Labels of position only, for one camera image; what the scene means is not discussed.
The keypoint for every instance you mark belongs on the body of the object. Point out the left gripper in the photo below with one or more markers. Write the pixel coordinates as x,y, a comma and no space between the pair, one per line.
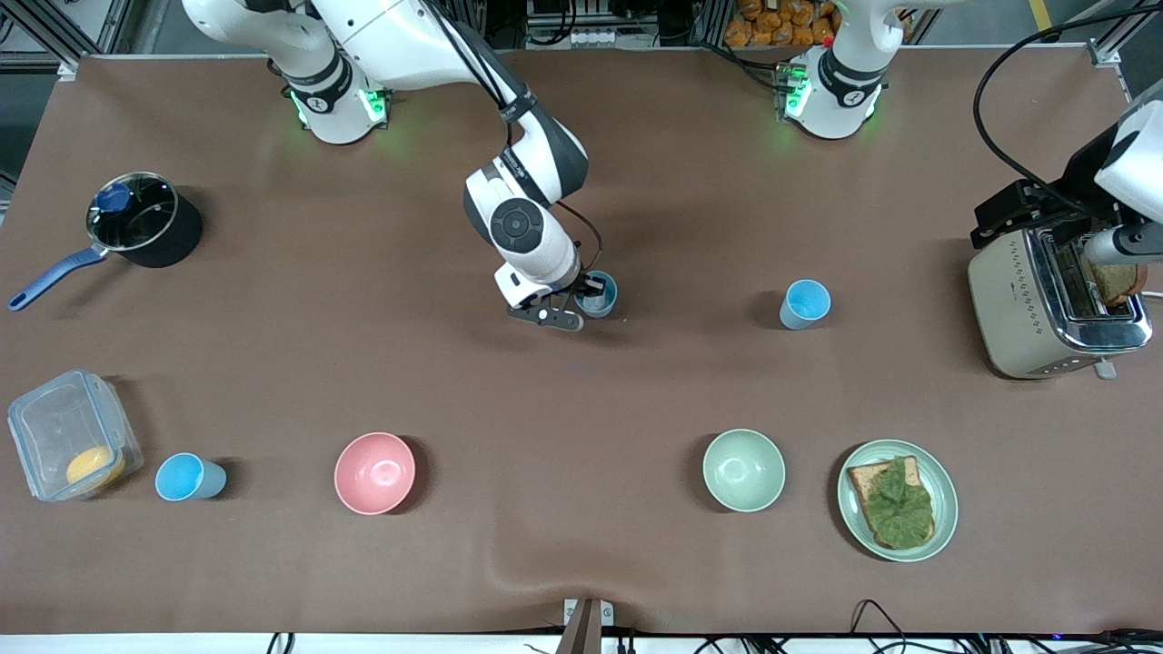
1083,173

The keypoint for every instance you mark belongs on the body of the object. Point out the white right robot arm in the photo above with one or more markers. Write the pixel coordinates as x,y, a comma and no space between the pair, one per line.
400,41

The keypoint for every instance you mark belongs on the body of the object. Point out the blue plastic cup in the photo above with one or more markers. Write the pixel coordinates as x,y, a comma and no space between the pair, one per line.
186,478
600,309
805,304

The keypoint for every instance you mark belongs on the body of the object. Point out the metal corner bracket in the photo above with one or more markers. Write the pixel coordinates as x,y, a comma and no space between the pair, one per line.
68,66
1106,54

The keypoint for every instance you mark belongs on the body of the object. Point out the pink bowl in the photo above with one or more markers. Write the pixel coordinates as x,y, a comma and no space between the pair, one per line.
374,472

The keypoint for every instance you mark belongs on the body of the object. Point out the white power strip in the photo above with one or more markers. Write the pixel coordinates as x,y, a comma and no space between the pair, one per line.
592,37

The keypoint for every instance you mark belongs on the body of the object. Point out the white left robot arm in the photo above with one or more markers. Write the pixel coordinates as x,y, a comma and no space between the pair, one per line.
840,100

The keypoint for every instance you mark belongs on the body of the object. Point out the brown table cover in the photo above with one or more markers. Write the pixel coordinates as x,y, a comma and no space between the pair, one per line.
581,409

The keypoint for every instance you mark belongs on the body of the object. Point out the green lettuce leaf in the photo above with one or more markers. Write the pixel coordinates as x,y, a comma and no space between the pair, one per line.
899,510

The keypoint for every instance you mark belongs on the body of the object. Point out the metal table edge bracket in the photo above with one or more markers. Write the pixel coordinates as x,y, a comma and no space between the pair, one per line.
588,622

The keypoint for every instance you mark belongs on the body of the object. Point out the yellow round food item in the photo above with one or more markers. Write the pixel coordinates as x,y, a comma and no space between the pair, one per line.
94,467

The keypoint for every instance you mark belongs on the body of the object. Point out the cream and chrome toaster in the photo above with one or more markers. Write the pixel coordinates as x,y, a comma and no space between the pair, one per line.
1018,309

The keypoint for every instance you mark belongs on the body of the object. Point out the pale green bowl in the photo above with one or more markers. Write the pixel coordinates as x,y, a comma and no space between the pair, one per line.
743,470

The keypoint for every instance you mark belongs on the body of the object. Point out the pale green plate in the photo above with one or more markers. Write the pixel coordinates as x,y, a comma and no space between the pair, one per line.
945,495

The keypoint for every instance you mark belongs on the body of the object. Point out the toasted bread slice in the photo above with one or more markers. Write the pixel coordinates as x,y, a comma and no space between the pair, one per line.
863,474

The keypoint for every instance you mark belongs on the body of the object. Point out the bag of bread rolls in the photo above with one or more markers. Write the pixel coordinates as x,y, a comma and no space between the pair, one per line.
780,23

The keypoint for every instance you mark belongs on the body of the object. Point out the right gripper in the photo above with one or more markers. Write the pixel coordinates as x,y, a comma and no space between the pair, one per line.
581,284

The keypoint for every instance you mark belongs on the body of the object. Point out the clear container with blue seal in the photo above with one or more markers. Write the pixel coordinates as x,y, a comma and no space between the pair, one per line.
54,427

